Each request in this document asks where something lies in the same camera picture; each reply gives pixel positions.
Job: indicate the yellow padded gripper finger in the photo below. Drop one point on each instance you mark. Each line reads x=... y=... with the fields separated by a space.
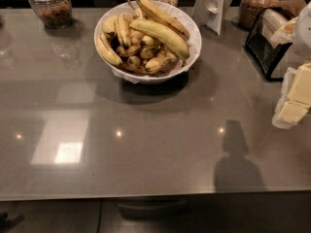
x=284 y=34
x=295 y=99

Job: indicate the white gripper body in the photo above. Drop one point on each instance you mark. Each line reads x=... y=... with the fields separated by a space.
x=304 y=29

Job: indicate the white bowl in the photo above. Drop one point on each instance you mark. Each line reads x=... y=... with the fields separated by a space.
x=194 y=42

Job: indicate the large front banana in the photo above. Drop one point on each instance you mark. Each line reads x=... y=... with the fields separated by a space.
x=164 y=34

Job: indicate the large banana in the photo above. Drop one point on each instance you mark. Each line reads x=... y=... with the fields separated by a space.
x=164 y=34
x=156 y=13

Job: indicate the small bottom banana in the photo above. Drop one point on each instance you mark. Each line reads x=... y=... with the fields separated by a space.
x=156 y=63

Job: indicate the large top banana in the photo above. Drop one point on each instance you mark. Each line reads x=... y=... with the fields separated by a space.
x=156 y=13

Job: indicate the upright left banana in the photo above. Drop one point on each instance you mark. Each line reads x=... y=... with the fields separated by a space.
x=122 y=29

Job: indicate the small back-left banana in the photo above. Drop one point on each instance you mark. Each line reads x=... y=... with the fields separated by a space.
x=108 y=27

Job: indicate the left edge banana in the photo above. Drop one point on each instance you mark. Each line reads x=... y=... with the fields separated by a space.
x=106 y=51

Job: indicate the right glass cereal jar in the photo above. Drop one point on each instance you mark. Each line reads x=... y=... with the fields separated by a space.
x=250 y=9

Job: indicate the white sign stand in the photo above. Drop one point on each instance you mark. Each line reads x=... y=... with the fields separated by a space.
x=213 y=13

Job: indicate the left glass cereal jar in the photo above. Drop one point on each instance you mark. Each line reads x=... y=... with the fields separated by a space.
x=53 y=13

